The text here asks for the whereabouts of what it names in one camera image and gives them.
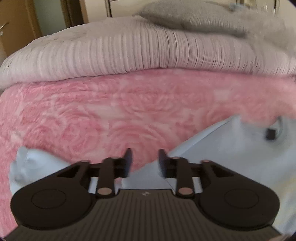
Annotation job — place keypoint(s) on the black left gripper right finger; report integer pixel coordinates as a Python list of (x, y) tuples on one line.
[(183, 172)]

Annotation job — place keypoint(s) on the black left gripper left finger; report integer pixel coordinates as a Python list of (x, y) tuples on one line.
[(104, 173)]

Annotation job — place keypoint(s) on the light blue sweatshirt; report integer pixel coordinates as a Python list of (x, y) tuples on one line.
[(236, 145)]

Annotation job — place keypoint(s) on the pink floral blanket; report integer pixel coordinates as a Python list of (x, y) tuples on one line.
[(96, 117)]

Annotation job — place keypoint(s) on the striped mauve duvet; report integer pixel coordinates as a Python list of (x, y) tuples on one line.
[(129, 44)]

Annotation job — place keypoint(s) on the grey checked pillow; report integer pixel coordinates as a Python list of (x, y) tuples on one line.
[(194, 16)]

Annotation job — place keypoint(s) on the wooden door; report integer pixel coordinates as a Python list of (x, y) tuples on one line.
[(19, 25)]

